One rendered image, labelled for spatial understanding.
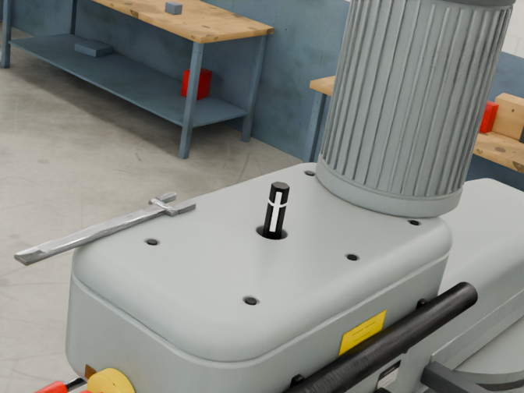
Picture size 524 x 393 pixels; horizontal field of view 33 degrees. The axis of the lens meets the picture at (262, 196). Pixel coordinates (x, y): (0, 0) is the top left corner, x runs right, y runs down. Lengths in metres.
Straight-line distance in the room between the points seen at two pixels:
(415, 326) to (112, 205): 4.32
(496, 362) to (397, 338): 0.51
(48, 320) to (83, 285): 3.28
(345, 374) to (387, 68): 0.37
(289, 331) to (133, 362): 0.16
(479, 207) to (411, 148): 0.50
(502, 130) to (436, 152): 3.88
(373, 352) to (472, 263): 0.41
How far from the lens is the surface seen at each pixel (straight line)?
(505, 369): 1.53
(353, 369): 0.97
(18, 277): 4.53
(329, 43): 6.11
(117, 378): 0.92
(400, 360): 1.20
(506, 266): 1.46
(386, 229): 1.09
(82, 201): 5.33
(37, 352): 4.02
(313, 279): 0.94
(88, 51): 7.30
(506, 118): 4.97
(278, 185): 1.00
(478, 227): 1.50
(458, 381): 1.32
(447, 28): 1.06
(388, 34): 1.07
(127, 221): 0.99
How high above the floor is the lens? 2.35
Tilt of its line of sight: 24 degrees down
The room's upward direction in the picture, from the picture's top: 10 degrees clockwise
